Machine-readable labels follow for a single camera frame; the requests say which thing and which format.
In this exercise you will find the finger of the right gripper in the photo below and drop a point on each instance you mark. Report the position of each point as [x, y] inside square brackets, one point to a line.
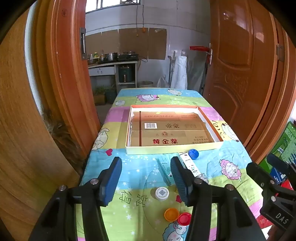
[278, 164]
[260, 177]

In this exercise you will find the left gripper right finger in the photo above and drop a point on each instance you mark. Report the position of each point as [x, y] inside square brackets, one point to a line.
[185, 182]

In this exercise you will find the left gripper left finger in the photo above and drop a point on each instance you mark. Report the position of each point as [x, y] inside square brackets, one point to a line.
[108, 182]

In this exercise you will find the white hello kitty box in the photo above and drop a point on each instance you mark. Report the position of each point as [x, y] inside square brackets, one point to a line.
[189, 164]

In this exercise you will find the white round cap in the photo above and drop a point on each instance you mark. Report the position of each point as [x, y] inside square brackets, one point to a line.
[162, 193]

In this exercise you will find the blue bottle cap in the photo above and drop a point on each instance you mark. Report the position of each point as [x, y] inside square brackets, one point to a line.
[193, 153]

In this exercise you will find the orange bottle cap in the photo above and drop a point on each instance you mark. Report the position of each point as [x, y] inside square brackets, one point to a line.
[171, 214]

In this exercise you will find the red bottle cap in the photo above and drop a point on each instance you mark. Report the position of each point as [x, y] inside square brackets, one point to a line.
[184, 219]

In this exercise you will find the clear plastic rectangular box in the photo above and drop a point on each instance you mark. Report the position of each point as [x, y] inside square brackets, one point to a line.
[203, 177]

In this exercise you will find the teal rectangular box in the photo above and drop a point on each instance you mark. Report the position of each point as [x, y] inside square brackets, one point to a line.
[164, 163]

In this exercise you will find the green beer carton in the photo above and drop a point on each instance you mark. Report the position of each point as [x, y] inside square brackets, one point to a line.
[284, 149]

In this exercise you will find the colourful cartoon tablecloth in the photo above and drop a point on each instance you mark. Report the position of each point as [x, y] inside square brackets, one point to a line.
[135, 213]

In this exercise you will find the shallow orange-rimmed cardboard tray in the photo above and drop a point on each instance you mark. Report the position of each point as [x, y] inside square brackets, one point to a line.
[164, 129]

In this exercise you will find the right wooden door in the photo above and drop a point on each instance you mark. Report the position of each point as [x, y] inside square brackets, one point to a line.
[251, 78]

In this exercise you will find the wooden door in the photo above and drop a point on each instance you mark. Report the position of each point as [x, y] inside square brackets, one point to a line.
[251, 78]
[61, 69]

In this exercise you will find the white hanging plastic bag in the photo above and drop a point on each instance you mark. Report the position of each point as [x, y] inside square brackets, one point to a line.
[179, 76]

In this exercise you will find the left wooden door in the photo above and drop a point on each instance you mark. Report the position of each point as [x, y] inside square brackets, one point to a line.
[61, 69]

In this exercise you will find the kitchen counter cabinet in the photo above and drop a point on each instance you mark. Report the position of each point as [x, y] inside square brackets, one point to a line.
[107, 75]

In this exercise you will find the metal cooking pot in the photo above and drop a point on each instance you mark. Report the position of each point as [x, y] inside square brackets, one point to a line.
[111, 57]

